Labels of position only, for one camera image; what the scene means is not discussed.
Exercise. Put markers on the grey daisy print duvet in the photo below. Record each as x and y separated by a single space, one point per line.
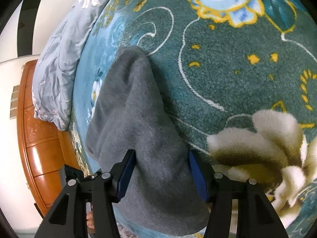
55 70

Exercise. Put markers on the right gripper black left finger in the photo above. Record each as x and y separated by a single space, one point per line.
67 217

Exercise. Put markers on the blue floral plush blanket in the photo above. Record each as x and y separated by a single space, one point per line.
220 64

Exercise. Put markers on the person's left hand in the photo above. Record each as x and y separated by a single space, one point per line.
90 220

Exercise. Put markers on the wooden headboard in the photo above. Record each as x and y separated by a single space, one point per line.
43 148

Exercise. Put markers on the dark grey sweatshirt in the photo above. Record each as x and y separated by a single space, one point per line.
129 114

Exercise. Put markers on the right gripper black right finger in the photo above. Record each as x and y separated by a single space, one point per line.
256 215

